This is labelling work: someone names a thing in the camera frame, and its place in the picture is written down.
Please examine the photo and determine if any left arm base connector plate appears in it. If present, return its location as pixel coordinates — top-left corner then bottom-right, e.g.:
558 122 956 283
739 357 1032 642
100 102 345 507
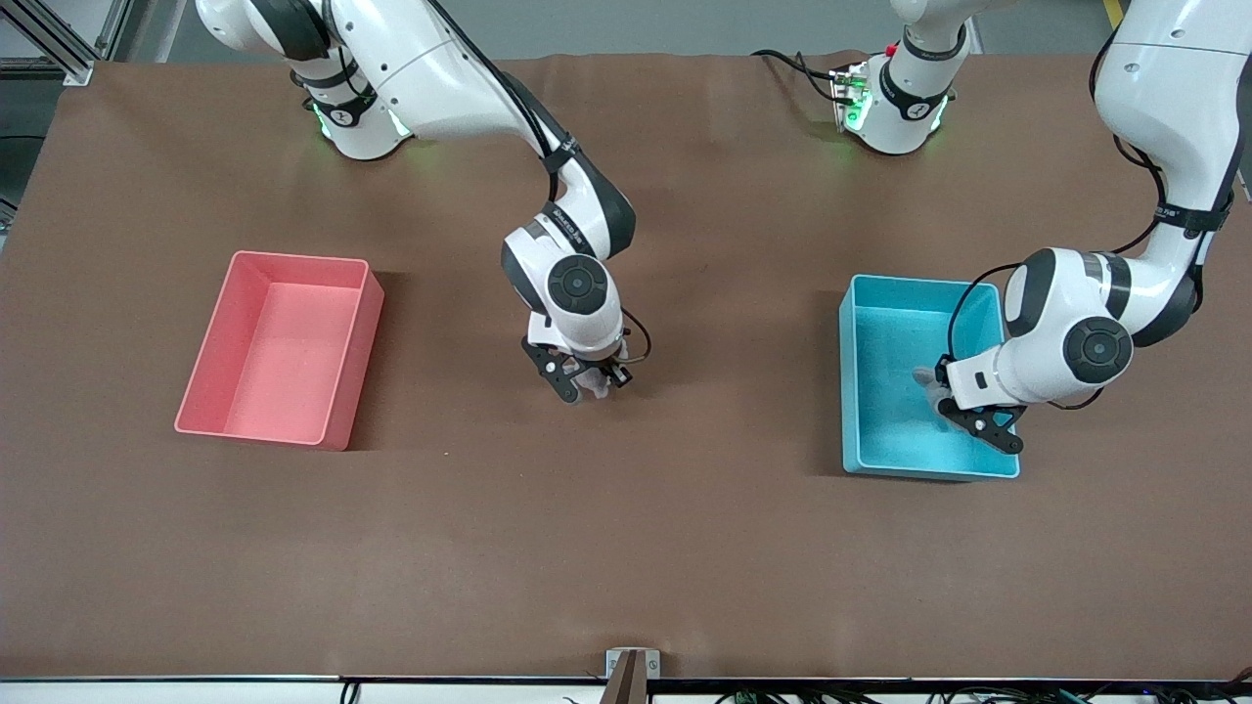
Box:
829 61 873 135

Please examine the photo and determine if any pink plastic box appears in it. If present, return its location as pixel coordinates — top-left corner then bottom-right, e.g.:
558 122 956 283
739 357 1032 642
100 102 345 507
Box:
174 250 385 452

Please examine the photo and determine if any small metal bracket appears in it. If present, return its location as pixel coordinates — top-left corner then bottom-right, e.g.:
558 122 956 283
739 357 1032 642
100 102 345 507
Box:
605 648 662 680

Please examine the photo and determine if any blue plastic box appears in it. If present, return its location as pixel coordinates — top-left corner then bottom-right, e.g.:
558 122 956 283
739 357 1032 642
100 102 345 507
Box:
838 274 1021 481

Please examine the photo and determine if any brown table cover sheet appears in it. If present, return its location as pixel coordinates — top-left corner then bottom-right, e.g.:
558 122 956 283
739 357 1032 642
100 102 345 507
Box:
0 49 1252 682

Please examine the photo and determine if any brown camera post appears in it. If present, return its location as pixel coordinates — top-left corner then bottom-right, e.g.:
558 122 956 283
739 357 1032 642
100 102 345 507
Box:
600 652 648 704

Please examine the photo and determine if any left arm base black cable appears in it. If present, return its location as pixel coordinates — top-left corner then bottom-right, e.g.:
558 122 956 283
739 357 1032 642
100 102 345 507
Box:
749 47 844 107

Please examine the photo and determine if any grey plush toy white face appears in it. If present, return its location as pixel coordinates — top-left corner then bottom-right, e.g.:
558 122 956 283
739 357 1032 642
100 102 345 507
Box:
913 366 958 423

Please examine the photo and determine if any aluminium frame profile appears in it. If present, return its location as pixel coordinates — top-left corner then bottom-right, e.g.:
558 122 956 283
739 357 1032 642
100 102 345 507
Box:
0 0 133 87

